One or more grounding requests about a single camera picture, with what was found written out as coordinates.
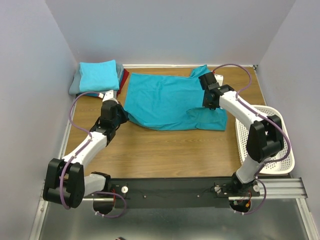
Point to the folded grey t-shirt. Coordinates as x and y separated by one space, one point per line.
75 86

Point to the folded red t-shirt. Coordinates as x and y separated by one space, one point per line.
124 78

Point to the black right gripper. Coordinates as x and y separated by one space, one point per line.
205 104

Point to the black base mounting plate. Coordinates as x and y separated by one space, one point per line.
170 193

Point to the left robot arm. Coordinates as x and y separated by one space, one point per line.
65 180

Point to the teal t-shirt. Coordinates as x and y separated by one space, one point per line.
171 103

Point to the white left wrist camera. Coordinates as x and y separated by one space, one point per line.
110 95

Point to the folded light blue t-shirt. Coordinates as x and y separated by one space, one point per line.
98 77

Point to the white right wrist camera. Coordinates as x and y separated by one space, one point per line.
219 78

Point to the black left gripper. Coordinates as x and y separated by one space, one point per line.
124 113

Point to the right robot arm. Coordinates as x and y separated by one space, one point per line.
265 134

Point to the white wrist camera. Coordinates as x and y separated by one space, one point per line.
219 78
110 95

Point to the aluminium rail frame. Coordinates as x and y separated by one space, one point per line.
269 189

